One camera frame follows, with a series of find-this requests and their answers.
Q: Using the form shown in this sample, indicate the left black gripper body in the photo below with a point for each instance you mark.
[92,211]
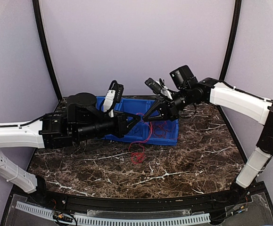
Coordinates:
[119,127]

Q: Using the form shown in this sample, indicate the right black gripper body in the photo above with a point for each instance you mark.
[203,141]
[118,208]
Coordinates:
[170,106]

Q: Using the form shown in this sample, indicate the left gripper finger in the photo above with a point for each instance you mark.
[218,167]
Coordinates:
[136,130]
[134,116]

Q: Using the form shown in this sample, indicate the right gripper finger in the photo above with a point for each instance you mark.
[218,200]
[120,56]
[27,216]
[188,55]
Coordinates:
[157,107]
[157,117]

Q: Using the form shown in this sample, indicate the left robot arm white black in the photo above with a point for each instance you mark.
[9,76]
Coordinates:
[53,131]

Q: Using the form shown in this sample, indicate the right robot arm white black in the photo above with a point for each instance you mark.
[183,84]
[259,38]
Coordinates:
[219,93]

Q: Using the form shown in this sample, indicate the middle blue storage bin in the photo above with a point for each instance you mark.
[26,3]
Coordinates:
[134,106]

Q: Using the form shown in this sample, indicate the blue storage bin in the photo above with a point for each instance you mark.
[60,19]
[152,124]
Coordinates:
[134,106]
[160,132]
[100,100]

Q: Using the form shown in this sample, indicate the right blue storage bin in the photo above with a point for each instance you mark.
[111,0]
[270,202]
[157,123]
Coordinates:
[160,132]

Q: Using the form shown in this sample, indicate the left blue storage bin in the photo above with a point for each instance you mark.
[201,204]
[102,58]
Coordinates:
[100,100]

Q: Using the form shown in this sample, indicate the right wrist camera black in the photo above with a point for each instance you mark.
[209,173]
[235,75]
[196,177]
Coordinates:
[183,78]

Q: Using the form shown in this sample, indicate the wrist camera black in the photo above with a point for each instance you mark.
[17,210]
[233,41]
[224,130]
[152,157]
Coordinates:
[76,107]
[183,78]

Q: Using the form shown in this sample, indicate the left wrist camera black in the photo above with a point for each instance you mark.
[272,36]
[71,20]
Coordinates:
[76,107]

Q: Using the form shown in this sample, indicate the black front rail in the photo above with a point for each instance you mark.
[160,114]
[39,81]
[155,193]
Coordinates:
[213,202]

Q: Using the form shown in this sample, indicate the white slotted cable duct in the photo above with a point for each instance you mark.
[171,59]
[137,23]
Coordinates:
[84,220]

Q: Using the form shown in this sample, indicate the right black frame post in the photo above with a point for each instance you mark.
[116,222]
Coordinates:
[231,39]

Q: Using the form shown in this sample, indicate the black frame post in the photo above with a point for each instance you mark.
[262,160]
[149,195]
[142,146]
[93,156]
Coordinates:
[231,39]
[45,49]

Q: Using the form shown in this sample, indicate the left black frame post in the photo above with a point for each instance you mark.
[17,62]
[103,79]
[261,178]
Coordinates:
[45,49]

